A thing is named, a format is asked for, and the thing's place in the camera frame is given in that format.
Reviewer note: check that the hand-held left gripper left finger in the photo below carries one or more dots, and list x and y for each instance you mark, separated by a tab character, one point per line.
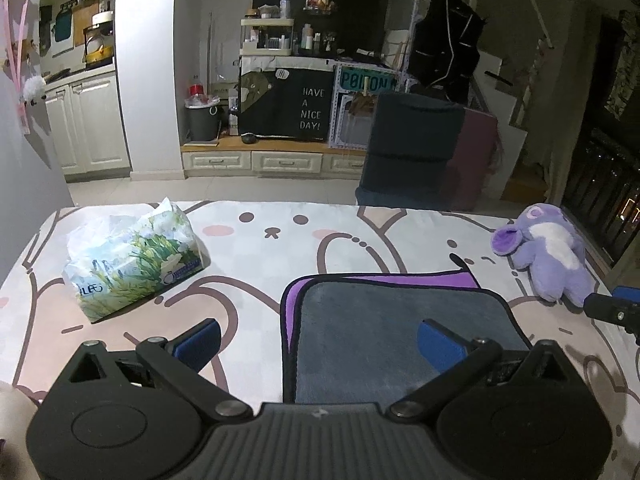
199	344

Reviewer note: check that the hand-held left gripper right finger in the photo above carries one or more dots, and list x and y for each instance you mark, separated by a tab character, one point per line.
440	344

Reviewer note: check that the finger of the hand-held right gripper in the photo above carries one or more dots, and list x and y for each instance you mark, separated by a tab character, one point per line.
611	307

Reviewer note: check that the grey towel with purple edge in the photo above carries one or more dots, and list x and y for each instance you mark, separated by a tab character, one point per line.
370	320

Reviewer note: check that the purple plush toy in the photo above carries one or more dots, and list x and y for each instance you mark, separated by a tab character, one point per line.
547	245

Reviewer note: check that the cartoon printed blanket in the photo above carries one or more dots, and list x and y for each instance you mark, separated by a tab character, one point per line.
260	260

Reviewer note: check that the floral tissue pack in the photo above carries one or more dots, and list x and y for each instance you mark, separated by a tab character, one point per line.
135	260

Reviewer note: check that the maroon board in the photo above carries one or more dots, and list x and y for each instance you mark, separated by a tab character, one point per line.
472	160

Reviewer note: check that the dark grey chair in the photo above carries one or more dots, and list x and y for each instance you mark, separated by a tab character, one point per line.
415	150

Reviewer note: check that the white drawer cabinet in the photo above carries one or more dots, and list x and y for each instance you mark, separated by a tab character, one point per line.
280	160

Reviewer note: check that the grey trash bin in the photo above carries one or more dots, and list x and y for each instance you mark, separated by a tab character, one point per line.
202	122

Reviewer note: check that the white kitchen cabinet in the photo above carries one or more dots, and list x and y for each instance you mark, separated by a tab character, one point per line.
90	125

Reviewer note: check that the black lettered cloth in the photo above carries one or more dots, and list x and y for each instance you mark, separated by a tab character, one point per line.
295	105

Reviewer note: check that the teal sign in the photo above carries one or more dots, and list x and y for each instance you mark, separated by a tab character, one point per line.
360	80

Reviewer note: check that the black jacket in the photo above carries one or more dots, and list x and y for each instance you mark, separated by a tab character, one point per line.
447	45

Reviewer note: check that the white shelf rack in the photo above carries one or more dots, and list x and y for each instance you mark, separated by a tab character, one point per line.
267	50

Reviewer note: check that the white fluffy ball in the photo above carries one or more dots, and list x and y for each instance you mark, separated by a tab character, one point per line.
34	87

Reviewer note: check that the yellow pot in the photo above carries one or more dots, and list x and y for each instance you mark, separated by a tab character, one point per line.
97	52

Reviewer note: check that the pink ribbon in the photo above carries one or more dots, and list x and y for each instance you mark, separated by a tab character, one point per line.
19	50

